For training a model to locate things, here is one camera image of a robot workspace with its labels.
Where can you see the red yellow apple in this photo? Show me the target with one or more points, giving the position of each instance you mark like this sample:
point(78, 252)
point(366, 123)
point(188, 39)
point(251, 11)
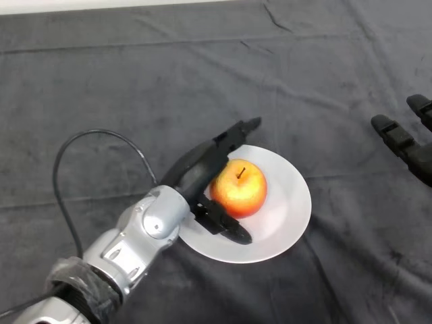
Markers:
point(239, 189)

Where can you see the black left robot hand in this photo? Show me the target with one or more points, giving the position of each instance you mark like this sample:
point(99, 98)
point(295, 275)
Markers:
point(199, 165)

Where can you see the white round plate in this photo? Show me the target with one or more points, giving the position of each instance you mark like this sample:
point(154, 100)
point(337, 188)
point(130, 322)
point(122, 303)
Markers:
point(280, 216)

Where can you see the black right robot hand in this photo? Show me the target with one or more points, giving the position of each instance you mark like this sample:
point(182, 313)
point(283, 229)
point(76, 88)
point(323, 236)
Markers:
point(416, 157)

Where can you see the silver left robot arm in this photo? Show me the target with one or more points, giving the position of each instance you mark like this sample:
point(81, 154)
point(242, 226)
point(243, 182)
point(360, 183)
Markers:
point(128, 243)

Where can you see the black cloth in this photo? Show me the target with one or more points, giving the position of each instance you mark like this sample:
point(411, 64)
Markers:
point(216, 84)

